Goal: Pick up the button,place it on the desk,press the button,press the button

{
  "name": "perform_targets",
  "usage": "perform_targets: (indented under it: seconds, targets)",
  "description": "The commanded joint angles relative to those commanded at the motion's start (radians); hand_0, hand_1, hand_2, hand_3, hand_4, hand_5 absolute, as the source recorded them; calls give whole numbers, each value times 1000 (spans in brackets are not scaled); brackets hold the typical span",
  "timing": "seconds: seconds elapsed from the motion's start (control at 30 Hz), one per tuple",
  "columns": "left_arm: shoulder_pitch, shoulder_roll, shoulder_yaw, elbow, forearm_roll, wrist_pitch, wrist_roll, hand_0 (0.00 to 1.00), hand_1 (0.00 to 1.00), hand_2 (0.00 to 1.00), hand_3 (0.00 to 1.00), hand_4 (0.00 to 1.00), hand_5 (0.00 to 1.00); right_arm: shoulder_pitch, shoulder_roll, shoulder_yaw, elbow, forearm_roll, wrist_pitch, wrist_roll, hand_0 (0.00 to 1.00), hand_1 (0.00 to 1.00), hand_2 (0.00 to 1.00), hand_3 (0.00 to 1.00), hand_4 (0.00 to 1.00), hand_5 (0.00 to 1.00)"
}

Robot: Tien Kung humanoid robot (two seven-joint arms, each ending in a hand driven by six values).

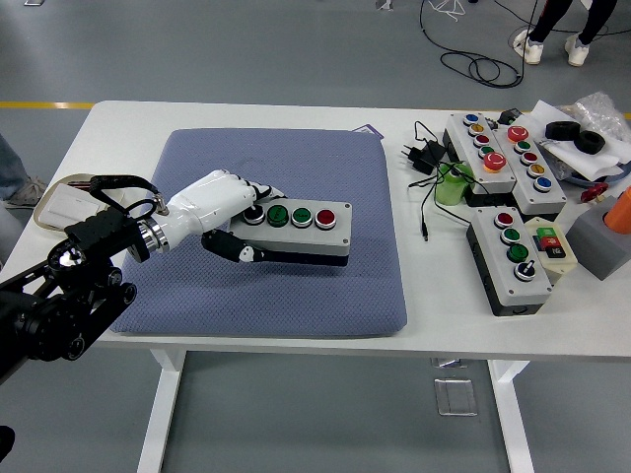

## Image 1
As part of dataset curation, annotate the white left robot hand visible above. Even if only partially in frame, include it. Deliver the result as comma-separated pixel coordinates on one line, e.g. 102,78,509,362
165,169,287,265

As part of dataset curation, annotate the grey four-button control box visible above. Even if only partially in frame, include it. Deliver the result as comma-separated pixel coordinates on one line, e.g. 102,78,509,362
229,196,354,269
465,206,554,317

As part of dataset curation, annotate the five-button box with red mushroom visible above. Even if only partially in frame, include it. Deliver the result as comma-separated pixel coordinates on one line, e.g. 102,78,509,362
442,112,519,207
492,125,569,223

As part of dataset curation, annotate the blue-grey woven mat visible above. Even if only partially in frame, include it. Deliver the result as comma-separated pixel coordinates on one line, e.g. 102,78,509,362
108,128,409,340

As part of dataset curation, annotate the purple edged card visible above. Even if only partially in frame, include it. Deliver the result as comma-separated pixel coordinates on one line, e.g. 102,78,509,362
352,122,386,142

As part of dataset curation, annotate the person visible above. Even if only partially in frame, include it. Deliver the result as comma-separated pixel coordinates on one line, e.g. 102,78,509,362
0,132,48,208
513,0,617,68

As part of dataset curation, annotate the black power adapter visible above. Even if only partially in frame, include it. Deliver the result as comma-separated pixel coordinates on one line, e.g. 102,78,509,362
397,140,445,174

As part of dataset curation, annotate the white table leg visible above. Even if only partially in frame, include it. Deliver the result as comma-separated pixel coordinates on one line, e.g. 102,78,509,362
136,349,186,473
487,359,536,473

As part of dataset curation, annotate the green tape roll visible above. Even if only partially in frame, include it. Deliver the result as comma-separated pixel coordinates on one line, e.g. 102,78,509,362
434,161,475,207

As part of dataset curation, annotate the metal floor socket plate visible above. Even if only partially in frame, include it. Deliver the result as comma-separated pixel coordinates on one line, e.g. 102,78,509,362
433,376,479,418

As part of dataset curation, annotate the blue rimmed plate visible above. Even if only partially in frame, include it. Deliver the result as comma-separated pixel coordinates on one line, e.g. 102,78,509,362
561,162,631,188

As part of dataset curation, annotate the white paper sheet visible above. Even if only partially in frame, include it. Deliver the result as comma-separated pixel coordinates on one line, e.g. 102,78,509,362
529,100,631,181

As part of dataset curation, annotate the grey block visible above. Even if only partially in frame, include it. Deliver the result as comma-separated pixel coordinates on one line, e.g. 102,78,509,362
565,194,631,282

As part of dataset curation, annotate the red valve knob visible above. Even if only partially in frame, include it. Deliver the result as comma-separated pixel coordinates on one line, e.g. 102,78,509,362
580,181,611,203

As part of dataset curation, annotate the clear bubble wrap bag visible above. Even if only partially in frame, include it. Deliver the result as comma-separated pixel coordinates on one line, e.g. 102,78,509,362
559,91,631,167

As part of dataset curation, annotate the orange cylinder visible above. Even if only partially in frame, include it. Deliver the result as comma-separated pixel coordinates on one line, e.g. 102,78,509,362
604,185,631,237

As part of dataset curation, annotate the beige tray with white switch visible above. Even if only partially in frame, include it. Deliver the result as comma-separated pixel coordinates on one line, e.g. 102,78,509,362
35,171,114,231

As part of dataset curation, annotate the black adapter cord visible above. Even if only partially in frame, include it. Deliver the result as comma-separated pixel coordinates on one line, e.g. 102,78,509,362
407,120,475,242

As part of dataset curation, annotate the black floor cable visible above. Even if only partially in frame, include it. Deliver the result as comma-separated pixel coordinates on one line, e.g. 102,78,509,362
418,0,525,90

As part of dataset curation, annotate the white floor string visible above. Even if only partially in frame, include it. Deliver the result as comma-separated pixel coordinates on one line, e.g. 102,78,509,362
427,0,467,24

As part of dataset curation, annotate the cream three-button switch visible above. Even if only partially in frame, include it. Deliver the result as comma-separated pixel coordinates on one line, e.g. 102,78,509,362
523,216,578,287

